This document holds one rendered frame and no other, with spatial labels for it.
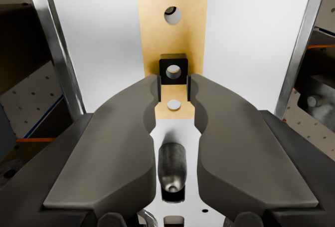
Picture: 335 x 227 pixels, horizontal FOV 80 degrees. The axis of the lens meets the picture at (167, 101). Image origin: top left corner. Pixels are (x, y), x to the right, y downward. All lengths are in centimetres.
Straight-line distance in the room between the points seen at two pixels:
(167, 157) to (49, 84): 46
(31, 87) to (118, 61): 48
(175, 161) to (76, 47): 14
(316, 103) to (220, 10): 13
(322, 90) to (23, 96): 65
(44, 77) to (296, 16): 55
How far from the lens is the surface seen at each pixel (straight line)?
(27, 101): 68
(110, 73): 19
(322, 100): 24
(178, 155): 22
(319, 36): 39
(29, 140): 36
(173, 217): 38
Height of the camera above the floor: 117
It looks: 58 degrees down
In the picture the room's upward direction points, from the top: 179 degrees counter-clockwise
